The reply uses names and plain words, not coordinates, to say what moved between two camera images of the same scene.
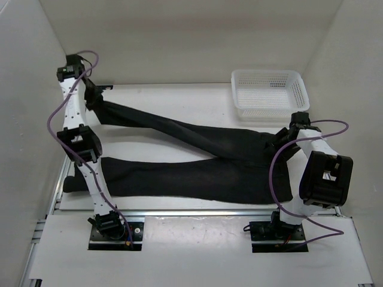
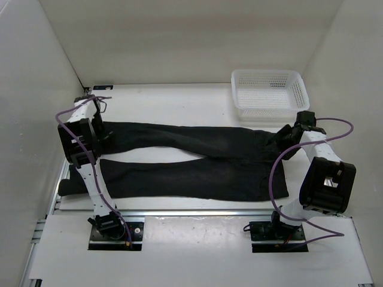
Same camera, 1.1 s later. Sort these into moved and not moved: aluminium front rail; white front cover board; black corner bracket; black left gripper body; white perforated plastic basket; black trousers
Moved: black left gripper body; black trousers
Not moved: aluminium front rail; black corner bracket; white perforated plastic basket; white front cover board
